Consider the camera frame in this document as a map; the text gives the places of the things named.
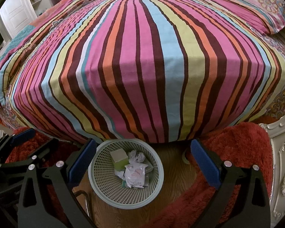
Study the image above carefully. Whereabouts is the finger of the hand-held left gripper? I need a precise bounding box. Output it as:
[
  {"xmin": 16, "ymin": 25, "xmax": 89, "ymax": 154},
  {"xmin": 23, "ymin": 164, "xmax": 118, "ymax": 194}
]
[
  {"xmin": 0, "ymin": 139, "xmax": 60, "ymax": 171},
  {"xmin": 0, "ymin": 128, "xmax": 36, "ymax": 158}
]

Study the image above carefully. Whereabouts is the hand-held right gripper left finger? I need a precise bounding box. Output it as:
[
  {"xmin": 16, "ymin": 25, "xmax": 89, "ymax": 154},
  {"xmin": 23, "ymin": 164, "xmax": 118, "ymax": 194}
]
[{"xmin": 17, "ymin": 138, "xmax": 97, "ymax": 228}]

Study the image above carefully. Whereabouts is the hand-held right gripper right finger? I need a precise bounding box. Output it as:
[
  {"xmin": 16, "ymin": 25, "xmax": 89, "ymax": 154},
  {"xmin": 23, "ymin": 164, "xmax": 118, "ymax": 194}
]
[{"xmin": 190, "ymin": 139, "xmax": 271, "ymax": 228}]

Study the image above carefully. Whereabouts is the pale green mesh wastebasket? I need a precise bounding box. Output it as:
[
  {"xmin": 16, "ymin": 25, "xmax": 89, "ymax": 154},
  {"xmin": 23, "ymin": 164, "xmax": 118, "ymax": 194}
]
[{"xmin": 88, "ymin": 140, "xmax": 165, "ymax": 210}]

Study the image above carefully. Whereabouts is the large green box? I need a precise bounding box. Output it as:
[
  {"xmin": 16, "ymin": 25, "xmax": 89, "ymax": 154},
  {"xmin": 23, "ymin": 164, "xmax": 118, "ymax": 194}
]
[{"xmin": 110, "ymin": 150, "xmax": 129, "ymax": 171}]

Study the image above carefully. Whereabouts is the white wrapper with red print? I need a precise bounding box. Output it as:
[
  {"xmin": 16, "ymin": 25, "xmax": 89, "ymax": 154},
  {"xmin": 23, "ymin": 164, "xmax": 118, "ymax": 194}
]
[{"xmin": 125, "ymin": 164, "xmax": 146, "ymax": 188}]

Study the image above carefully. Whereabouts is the grey paper ball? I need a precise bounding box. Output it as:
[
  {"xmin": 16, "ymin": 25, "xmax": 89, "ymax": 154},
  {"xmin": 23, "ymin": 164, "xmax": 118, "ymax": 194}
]
[{"xmin": 128, "ymin": 150, "xmax": 145, "ymax": 164}]

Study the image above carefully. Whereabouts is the red shaggy rug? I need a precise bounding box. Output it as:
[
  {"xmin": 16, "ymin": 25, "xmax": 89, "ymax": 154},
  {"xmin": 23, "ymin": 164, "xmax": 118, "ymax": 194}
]
[{"xmin": 5, "ymin": 122, "xmax": 273, "ymax": 228}]

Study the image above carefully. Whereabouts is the striped colourful bed cover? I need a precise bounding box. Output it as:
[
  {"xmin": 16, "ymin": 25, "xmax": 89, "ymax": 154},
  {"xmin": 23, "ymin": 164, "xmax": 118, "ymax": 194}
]
[{"xmin": 0, "ymin": 0, "xmax": 285, "ymax": 145}]

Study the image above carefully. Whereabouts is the white wardrobe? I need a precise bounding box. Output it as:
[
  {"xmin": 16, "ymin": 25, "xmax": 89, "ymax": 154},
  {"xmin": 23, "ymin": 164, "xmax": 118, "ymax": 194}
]
[{"xmin": 0, "ymin": 0, "xmax": 48, "ymax": 38}]

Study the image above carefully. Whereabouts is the floral pink pillow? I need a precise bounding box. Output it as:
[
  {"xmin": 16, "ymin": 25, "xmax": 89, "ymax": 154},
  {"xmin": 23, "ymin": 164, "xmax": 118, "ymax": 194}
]
[{"xmin": 199, "ymin": 0, "xmax": 285, "ymax": 36}]

